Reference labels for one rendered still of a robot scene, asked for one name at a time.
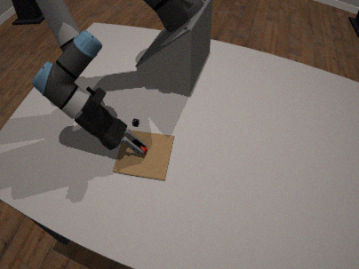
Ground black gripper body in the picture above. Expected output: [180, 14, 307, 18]
[61, 86, 127, 150]

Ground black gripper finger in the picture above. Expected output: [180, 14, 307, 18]
[119, 137, 144, 154]
[124, 129, 147, 147]

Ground black die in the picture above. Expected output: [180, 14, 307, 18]
[132, 119, 140, 127]

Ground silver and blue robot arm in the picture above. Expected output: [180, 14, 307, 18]
[33, 0, 204, 110]

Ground tan flat mat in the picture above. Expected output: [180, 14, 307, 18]
[113, 131, 174, 180]

